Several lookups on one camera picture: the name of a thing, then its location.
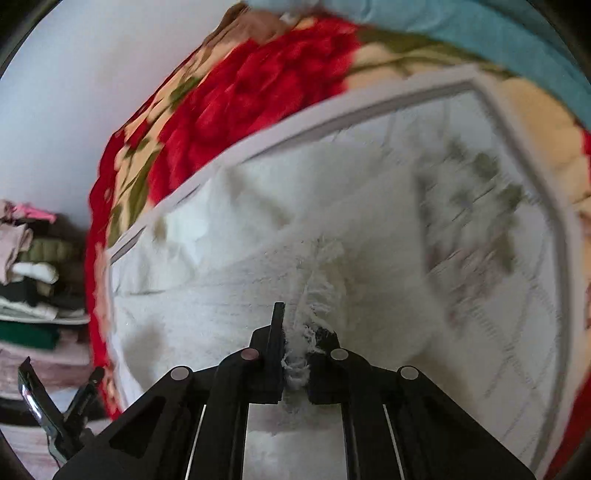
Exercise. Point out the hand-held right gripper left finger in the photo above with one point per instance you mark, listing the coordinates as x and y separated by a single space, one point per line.
276 337

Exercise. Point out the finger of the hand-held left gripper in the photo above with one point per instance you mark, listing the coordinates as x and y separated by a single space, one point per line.
85 397
38 406

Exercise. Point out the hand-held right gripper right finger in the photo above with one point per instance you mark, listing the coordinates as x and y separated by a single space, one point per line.
324 369

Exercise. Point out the white fringed garment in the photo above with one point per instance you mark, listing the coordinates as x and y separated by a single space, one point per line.
240 281

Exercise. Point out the pile of folded clothes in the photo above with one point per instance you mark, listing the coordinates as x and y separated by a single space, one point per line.
32 281

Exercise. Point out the white floral sheet grey border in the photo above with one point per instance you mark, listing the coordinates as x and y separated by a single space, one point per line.
489 286

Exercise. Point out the red floral blanket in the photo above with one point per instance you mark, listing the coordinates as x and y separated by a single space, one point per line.
277 78

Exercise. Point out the brown cloth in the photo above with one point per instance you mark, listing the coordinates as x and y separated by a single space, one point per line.
251 25

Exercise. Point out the teal blanket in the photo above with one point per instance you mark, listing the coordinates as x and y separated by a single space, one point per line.
489 34

